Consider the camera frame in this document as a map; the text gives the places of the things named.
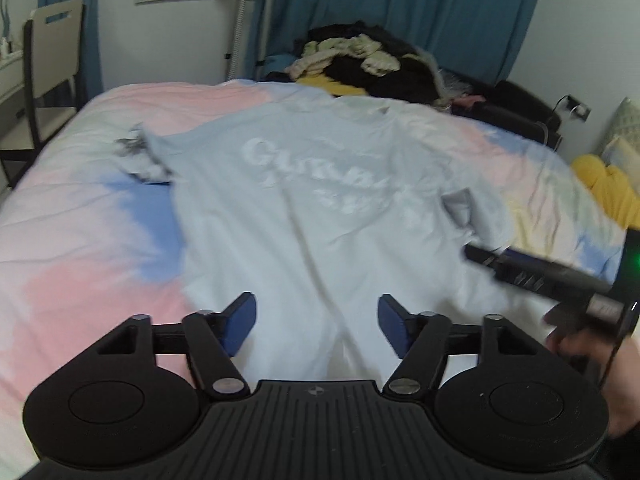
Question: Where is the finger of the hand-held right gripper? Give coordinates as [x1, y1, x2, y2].
[464, 242, 552, 300]

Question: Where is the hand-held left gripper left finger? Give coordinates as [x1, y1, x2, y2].
[97, 292, 258, 403]

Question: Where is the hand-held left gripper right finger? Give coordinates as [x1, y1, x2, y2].
[377, 294, 547, 404]

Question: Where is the white printed t-shirt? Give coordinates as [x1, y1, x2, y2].
[117, 92, 566, 386]

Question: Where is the pile of black clothes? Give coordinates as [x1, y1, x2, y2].
[300, 21, 481, 108]

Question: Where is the person's right hand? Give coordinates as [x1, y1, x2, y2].
[544, 307, 640, 438]

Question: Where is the yellow plush pillow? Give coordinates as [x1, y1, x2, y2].
[571, 153, 640, 235]

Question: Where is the black bag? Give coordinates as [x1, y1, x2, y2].
[452, 79, 565, 150]

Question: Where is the patterned pillow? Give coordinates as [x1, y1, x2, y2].
[599, 97, 640, 162]

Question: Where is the bed with pastel sheet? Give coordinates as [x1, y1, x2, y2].
[0, 79, 636, 461]

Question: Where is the yellow garment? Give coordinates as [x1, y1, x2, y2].
[296, 74, 370, 98]

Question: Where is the cream knitted garment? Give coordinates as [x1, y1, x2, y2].
[286, 34, 402, 81]

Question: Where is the garment steamer stand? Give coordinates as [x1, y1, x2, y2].
[226, 0, 301, 81]

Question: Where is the white desk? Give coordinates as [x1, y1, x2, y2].
[0, 49, 27, 128]

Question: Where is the wall socket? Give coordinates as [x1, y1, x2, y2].
[564, 94, 593, 122]

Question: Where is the beige chair with black frame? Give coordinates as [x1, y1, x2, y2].
[0, 0, 89, 188]

